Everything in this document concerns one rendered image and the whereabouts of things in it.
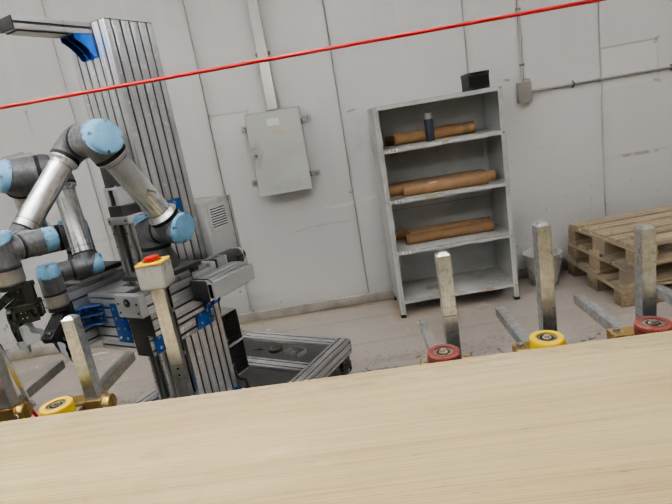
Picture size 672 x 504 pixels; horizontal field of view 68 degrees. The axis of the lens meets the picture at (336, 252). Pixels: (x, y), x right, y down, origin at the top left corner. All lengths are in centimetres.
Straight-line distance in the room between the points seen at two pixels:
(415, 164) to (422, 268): 85
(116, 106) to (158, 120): 18
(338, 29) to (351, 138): 79
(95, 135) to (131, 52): 67
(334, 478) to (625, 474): 46
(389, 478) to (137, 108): 184
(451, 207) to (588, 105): 129
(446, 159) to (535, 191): 78
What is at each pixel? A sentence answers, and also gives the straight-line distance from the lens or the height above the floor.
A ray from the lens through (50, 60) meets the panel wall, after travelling 449.
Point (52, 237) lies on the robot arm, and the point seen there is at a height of 129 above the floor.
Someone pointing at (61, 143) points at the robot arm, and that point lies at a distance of 192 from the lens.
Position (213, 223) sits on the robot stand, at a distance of 247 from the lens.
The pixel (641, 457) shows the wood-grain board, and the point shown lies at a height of 90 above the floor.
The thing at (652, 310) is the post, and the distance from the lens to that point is 152.
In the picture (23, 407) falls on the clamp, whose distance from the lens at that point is 171.
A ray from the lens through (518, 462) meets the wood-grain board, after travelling 94.
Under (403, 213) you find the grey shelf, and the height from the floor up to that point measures 71.
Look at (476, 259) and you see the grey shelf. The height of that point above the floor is 23.
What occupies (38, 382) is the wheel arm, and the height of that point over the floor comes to 85.
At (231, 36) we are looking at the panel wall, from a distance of 409.
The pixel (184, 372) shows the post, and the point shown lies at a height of 91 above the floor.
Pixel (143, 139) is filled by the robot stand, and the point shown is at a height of 155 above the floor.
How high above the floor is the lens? 148
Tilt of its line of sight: 14 degrees down
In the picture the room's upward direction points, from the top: 10 degrees counter-clockwise
